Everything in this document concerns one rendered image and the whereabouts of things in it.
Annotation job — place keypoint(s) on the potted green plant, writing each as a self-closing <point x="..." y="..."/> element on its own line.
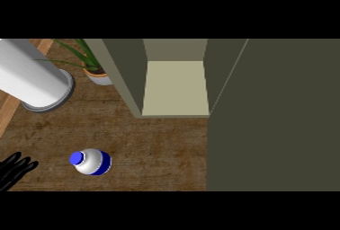
<point x="91" y="67"/>

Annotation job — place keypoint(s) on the olive green open cabinet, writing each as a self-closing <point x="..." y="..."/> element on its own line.
<point x="171" y="86"/>

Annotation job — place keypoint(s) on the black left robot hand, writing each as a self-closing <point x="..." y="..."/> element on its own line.
<point x="13" y="170"/>

